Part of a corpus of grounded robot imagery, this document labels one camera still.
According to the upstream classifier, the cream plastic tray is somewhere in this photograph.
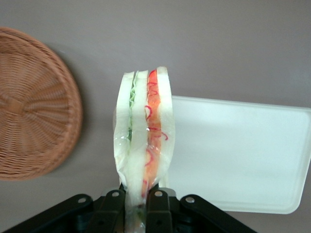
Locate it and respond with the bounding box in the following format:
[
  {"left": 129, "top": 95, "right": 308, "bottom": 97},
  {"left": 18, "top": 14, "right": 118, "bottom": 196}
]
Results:
[{"left": 160, "top": 95, "right": 311, "bottom": 215}]

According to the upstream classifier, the round brown wicker basket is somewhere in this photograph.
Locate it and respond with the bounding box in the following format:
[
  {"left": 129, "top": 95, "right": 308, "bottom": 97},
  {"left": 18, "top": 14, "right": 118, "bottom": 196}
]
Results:
[{"left": 0, "top": 26, "right": 84, "bottom": 182}]

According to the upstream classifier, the triangular sandwich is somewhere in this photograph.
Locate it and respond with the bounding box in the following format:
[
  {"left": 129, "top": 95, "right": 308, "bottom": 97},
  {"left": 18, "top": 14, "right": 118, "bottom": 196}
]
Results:
[{"left": 112, "top": 66, "right": 176, "bottom": 233}]

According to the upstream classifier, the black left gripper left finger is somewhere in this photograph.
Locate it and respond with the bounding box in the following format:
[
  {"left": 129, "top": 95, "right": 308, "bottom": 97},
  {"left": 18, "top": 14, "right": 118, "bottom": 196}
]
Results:
[{"left": 2, "top": 188, "right": 127, "bottom": 233}]

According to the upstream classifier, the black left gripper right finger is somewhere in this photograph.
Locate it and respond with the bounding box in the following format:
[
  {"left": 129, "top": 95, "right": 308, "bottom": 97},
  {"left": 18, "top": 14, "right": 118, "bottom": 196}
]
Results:
[{"left": 145, "top": 186, "right": 258, "bottom": 233}]

